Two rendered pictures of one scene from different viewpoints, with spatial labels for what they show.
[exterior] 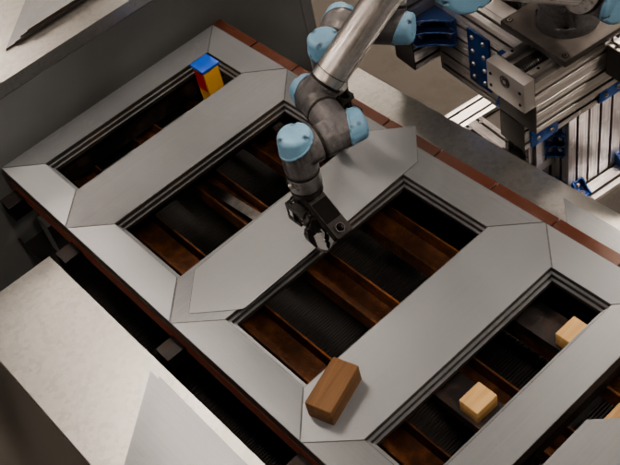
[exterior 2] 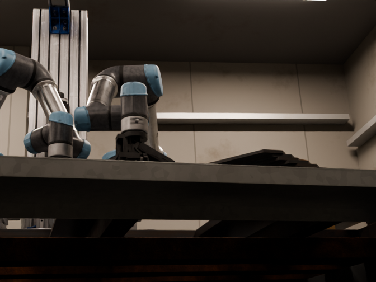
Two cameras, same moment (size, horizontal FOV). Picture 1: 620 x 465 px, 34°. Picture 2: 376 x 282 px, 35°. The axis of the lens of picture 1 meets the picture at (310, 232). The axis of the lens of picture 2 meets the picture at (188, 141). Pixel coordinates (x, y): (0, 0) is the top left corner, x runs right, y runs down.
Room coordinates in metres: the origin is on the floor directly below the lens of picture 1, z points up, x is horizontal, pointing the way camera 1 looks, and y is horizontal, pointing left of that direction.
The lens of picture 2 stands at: (1.05, 1.44, 0.48)
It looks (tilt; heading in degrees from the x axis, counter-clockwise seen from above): 20 degrees up; 284
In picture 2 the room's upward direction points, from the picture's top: 3 degrees counter-clockwise
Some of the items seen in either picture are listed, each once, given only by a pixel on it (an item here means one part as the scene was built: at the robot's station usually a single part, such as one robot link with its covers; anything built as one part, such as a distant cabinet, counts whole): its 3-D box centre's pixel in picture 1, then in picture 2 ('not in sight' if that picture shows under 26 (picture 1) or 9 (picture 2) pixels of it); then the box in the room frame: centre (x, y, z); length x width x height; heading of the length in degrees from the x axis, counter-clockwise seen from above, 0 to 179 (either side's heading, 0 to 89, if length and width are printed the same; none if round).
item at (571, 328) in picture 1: (574, 336); not in sight; (1.18, -0.47, 0.79); 0.06 x 0.05 x 0.04; 121
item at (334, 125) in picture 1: (336, 127); (130, 117); (1.59, -0.11, 1.15); 0.11 x 0.11 x 0.08; 15
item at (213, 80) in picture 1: (214, 93); not in sight; (2.28, 0.16, 0.78); 0.05 x 0.05 x 0.19; 31
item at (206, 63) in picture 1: (205, 65); not in sight; (2.28, 0.16, 0.88); 0.06 x 0.06 x 0.02; 31
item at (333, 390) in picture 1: (333, 390); not in sight; (1.15, 0.04, 0.87); 0.12 x 0.06 x 0.05; 139
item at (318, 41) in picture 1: (326, 53); (60, 130); (1.84, -0.14, 1.15); 0.09 x 0.08 x 0.11; 154
